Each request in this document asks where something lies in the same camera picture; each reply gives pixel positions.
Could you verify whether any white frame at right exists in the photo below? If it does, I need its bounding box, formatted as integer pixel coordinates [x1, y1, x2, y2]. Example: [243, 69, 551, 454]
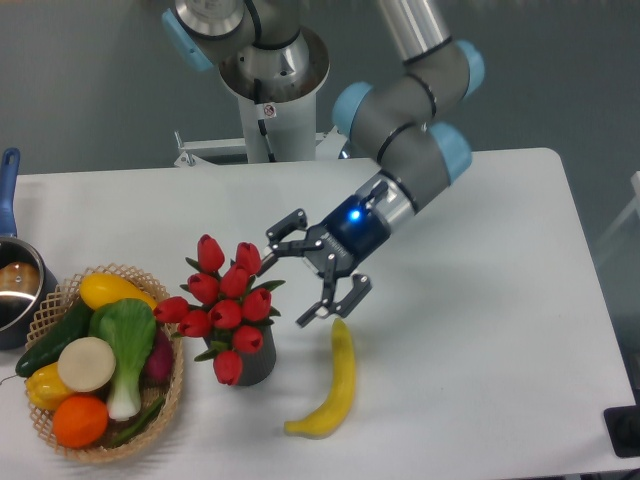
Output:
[593, 171, 639, 281]

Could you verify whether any yellow squash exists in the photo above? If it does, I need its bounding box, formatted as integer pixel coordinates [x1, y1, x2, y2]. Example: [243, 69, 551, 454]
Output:
[79, 273, 158, 313]

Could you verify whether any green bean pod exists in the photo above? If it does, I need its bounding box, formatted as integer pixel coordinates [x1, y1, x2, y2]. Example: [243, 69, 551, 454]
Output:
[108, 397, 165, 448]

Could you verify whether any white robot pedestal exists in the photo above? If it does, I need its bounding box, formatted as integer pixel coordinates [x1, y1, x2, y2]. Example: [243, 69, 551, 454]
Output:
[174, 87, 354, 167]

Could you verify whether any black device at edge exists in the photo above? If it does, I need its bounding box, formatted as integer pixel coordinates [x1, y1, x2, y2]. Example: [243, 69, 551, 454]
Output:
[603, 405, 639, 458]

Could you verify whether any blue handled saucepan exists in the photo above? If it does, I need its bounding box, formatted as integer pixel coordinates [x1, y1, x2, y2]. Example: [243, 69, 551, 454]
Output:
[1, 147, 57, 350]

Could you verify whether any cream round slice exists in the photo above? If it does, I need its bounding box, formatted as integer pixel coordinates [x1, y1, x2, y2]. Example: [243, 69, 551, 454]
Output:
[57, 337, 116, 393]

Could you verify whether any purple sweet potato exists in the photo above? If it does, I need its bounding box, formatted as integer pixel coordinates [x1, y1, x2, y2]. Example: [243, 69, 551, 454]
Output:
[144, 328, 173, 382]

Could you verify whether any yellow banana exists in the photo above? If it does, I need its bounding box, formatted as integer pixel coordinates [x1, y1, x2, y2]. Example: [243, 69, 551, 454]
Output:
[284, 318, 357, 439]

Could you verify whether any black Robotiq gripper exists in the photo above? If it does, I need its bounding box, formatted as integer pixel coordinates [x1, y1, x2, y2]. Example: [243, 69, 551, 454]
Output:
[258, 196, 390, 328]

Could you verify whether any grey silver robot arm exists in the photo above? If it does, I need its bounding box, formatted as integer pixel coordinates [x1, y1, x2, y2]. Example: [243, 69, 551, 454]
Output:
[162, 0, 485, 326]

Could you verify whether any dark grey ribbed vase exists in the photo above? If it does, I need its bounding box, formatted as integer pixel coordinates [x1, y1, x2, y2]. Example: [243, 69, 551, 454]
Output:
[195, 325, 276, 386]

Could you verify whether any dark green cucumber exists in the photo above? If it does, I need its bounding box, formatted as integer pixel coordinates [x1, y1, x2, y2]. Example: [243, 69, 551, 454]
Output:
[15, 300, 94, 378]

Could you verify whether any orange fruit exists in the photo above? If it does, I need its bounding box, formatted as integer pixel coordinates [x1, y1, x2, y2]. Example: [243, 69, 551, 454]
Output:
[53, 394, 109, 448]

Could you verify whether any woven wicker basket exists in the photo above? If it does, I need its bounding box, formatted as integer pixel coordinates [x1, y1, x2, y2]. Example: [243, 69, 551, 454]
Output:
[26, 264, 184, 464]

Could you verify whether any green bok choy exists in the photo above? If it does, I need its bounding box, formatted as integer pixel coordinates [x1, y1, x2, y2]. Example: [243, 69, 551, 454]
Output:
[89, 299, 156, 422]

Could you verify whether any yellow bell pepper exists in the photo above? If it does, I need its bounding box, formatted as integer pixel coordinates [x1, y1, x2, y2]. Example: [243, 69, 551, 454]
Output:
[25, 362, 75, 411]

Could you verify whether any red tulip bouquet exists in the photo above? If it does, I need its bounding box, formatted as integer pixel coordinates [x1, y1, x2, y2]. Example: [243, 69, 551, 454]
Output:
[152, 233, 287, 387]

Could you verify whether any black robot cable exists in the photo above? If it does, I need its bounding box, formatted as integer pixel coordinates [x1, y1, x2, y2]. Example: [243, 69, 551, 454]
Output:
[252, 78, 277, 164]

